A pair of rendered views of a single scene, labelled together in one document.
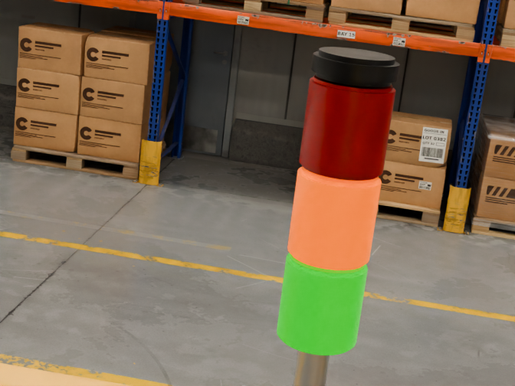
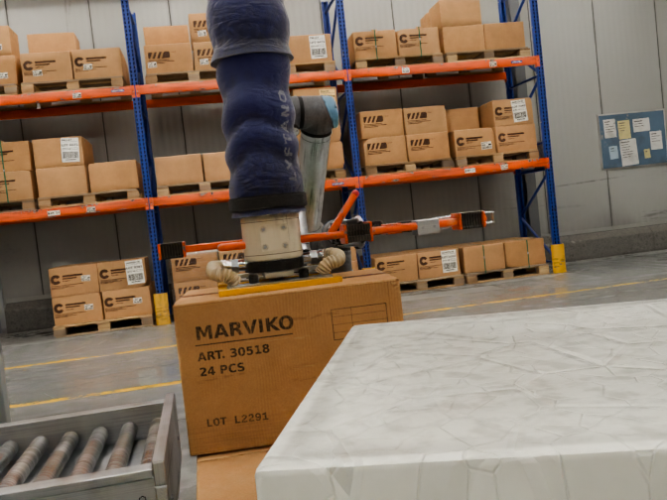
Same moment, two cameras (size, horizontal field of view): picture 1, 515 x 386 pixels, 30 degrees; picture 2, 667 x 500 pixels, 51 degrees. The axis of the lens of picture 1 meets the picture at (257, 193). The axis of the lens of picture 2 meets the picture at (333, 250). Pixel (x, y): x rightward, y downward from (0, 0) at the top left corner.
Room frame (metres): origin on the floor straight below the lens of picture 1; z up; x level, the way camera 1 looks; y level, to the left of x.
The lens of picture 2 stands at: (-1.20, -1.27, 1.14)
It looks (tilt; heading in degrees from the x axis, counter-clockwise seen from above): 3 degrees down; 343
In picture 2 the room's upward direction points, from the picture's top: 6 degrees counter-clockwise
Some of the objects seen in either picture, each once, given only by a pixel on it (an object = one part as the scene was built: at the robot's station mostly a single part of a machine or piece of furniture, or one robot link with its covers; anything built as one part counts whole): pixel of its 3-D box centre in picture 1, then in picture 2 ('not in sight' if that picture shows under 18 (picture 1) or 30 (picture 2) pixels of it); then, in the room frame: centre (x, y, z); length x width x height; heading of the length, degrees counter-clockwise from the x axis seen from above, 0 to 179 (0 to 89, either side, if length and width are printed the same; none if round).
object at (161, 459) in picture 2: not in sight; (166, 432); (0.83, -1.34, 0.58); 0.70 x 0.03 x 0.06; 174
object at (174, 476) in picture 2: not in sight; (171, 467); (0.83, -1.34, 0.47); 0.70 x 0.03 x 0.15; 174
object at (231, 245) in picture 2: not in sight; (332, 234); (0.91, -1.91, 1.08); 0.93 x 0.30 x 0.04; 83
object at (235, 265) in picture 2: not in sight; (274, 264); (0.81, -1.70, 1.01); 0.34 x 0.25 x 0.06; 83
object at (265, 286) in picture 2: not in sight; (279, 280); (0.72, -1.69, 0.97); 0.34 x 0.10 x 0.05; 83
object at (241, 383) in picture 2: not in sight; (292, 352); (0.79, -1.72, 0.75); 0.60 x 0.40 x 0.40; 79
